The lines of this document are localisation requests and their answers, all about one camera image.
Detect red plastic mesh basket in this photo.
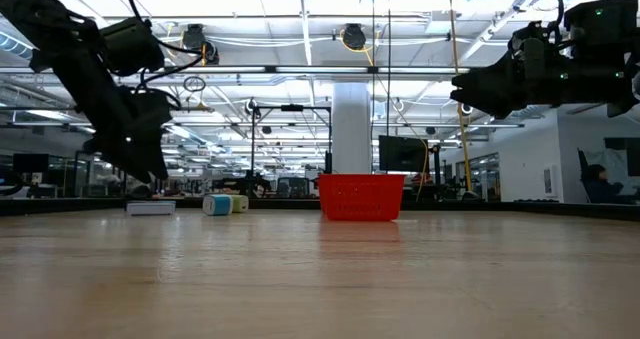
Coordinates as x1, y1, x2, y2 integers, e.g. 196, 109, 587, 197
317, 173, 407, 223

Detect hanging coiled cable ring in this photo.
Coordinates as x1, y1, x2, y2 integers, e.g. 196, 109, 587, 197
182, 75, 207, 93

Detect black ceiling cable reel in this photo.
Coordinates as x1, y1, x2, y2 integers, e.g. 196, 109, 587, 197
181, 23, 221, 66
341, 23, 368, 52

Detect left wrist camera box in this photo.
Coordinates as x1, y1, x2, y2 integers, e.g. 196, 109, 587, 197
98, 17, 166, 77

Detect black gantry stand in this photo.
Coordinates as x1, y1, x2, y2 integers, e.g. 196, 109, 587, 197
249, 103, 334, 198

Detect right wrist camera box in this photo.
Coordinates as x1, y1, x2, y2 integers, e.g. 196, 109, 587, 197
508, 20, 551, 39

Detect person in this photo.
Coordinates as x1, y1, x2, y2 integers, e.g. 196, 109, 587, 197
582, 163, 640, 205

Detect black aluminium table frame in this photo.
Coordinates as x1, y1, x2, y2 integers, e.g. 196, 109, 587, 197
0, 197, 640, 224

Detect long ceiling light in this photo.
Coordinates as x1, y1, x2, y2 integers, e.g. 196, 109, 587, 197
164, 65, 471, 75

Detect black office chair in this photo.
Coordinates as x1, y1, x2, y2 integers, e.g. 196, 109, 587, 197
576, 147, 601, 204

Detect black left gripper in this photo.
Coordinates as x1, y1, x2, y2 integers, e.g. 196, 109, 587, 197
52, 53, 174, 183

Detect dark small monitor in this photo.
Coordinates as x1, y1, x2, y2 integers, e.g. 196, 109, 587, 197
12, 153, 50, 175

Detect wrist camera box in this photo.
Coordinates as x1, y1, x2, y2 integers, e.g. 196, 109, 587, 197
508, 20, 551, 39
98, 17, 166, 77

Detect white wall poster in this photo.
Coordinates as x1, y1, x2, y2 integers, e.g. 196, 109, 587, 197
542, 165, 558, 198

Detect black monitor screen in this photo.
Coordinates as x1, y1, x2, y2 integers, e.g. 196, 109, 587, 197
378, 135, 429, 174

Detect blue white cylinder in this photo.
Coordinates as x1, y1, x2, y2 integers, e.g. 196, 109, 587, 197
202, 193, 234, 217

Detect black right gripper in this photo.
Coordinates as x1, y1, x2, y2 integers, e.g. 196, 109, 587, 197
449, 33, 574, 120

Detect yellow cable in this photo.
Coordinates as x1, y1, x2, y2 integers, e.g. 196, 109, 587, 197
446, 0, 474, 196

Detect white square pillar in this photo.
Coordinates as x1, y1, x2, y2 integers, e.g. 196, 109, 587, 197
332, 82, 374, 175

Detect hanging black cables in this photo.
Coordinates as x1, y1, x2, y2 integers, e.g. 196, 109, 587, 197
370, 0, 393, 175

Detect white box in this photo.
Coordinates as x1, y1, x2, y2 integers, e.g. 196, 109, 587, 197
125, 200, 177, 217

